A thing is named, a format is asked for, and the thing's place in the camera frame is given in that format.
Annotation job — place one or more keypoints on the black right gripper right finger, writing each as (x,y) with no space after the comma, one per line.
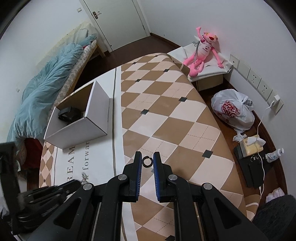
(201,212)

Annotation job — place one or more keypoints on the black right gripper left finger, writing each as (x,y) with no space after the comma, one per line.
(94,212)

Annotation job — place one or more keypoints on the black smart band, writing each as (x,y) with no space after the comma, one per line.
(70,114)

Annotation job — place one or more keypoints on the black bag on floor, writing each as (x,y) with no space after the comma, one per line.
(253,167)

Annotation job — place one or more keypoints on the black fuzzy stool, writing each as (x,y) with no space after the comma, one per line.
(276,218)

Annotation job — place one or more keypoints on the teal blanket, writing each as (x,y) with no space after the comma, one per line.
(42,90)

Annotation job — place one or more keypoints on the yellow tissue box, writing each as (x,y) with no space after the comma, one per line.
(247,146)

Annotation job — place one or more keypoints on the white plastic bottle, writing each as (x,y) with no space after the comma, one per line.
(270,157)

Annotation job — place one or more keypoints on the white cardboard box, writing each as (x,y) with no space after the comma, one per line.
(94,102)

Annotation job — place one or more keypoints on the white plastic bag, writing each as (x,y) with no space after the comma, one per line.
(234,108)

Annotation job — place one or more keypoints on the checkered tablecloth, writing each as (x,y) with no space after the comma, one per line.
(158,110)

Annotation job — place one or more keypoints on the pink panther plush toy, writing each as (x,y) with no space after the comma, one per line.
(205,46)

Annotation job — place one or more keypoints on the white door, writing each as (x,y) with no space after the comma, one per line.
(118,22)

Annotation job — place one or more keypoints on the wall power socket strip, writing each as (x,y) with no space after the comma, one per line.
(267,93)

